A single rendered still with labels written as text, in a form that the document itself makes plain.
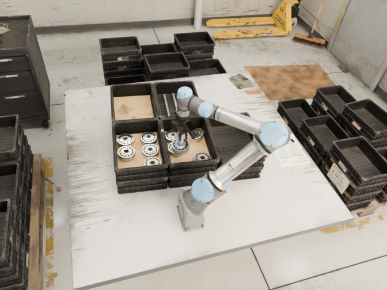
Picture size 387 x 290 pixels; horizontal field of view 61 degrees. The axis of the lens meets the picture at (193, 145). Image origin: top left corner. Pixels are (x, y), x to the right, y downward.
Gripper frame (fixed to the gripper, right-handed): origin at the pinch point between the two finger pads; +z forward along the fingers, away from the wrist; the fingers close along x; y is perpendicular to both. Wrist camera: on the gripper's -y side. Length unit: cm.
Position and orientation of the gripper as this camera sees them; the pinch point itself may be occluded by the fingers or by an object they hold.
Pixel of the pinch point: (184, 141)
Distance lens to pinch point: 186.6
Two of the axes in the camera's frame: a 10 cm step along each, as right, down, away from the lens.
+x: -6.2, 5.3, -5.8
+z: -0.7, 7.0, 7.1
